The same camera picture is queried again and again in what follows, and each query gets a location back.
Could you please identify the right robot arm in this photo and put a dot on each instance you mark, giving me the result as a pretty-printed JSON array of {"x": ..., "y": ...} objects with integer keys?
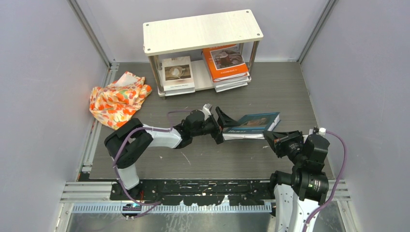
[{"x": 305, "y": 189}]

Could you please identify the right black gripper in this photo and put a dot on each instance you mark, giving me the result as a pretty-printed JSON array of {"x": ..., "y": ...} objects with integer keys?
[{"x": 271, "y": 136}]

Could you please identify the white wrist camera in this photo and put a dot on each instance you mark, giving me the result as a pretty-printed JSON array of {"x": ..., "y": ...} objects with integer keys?
[
  {"x": 319, "y": 131},
  {"x": 207, "y": 110}
]

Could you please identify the palm leaf cover book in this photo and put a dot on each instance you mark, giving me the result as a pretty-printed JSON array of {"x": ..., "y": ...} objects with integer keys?
[{"x": 232, "y": 80}]

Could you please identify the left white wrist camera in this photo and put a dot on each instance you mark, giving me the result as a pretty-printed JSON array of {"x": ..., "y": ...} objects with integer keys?
[{"x": 207, "y": 110}]

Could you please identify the orange good morning book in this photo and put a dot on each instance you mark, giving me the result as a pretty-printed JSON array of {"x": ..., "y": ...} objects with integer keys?
[{"x": 224, "y": 62}]

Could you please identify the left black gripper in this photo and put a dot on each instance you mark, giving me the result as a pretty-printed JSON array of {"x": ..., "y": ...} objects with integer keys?
[{"x": 224, "y": 121}]

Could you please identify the aluminium rail frame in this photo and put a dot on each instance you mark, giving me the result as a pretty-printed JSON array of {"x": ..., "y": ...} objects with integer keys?
[{"x": 274, "y": 87}]

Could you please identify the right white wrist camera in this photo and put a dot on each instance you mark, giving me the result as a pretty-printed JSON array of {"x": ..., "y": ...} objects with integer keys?
[{"x": 319, "y": 131}]

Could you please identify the afternoon tea book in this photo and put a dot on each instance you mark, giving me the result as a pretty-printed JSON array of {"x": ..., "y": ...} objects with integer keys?
[{"x": 177, "y": 77}]

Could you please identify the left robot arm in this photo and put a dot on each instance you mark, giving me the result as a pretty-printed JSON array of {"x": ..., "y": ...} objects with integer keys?
[{"x": 131, "y": 140}]

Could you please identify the orange floral cloth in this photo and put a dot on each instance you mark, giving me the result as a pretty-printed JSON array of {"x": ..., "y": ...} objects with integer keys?
[{"x": 115, "y": 104}]

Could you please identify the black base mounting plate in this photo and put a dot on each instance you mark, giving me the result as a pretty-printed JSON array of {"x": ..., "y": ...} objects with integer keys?
[{"x": 202, "y": 192}]

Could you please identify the teal cover book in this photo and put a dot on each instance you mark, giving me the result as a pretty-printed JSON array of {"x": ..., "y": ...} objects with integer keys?
[{"x": 252, "y": 126}]

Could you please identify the white grey cover book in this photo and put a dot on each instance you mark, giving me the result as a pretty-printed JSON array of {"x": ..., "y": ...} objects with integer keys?
[{"x": 228, "y": 86}]

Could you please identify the white two-tier shelf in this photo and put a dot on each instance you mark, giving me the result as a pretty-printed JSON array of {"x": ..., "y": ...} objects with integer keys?
[{"x": 197, "y": 32}]

